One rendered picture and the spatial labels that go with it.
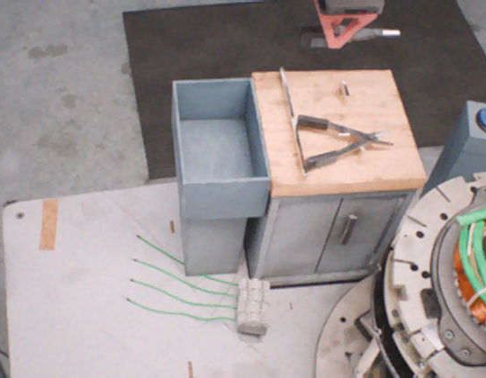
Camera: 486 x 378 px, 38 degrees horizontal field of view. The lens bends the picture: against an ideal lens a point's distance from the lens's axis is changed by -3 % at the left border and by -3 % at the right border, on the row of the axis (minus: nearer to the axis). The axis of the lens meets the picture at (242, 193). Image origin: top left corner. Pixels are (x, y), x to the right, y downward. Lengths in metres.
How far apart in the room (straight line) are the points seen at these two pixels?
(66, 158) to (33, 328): 1.19
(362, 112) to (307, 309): 0.32
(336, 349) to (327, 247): 0.15
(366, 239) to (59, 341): 0.47
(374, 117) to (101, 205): 0.48
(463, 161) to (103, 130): 1.43
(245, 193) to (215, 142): 0.14
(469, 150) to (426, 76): 1.55
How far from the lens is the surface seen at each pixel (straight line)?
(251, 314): 1.07
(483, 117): 1.08
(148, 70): 2.45
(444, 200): 0.89
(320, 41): 0.89
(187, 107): 1.02
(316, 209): 0.96
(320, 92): 0.99
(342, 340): 1.09
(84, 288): 1.13
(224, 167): 0.99
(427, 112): 2.51
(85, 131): 2.31
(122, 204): 1.20
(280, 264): 1.08
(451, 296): 0.82
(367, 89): 1.02
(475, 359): 0.80
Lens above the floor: 1.78
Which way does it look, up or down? 55 degrees down
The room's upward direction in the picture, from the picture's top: 9 degrees clockwise
